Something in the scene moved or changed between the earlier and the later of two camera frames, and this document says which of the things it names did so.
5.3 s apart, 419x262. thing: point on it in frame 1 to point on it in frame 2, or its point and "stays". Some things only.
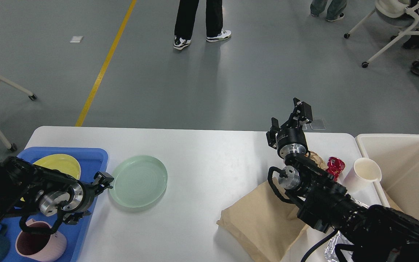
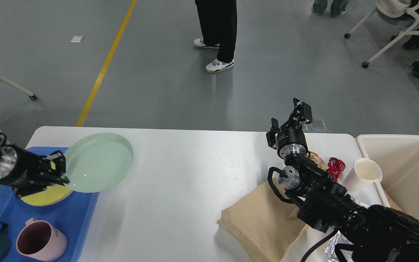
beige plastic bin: [411, 181] stays
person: [186, 18] to [218, 19]
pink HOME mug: [40, 247] stays
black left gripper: [82, 199] to [26, 172]
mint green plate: [139, 182] to [98, 162]
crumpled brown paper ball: [317, 159] stays
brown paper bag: [265, 227] stays
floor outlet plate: [317, 123] stays
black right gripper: [291, 141] stays
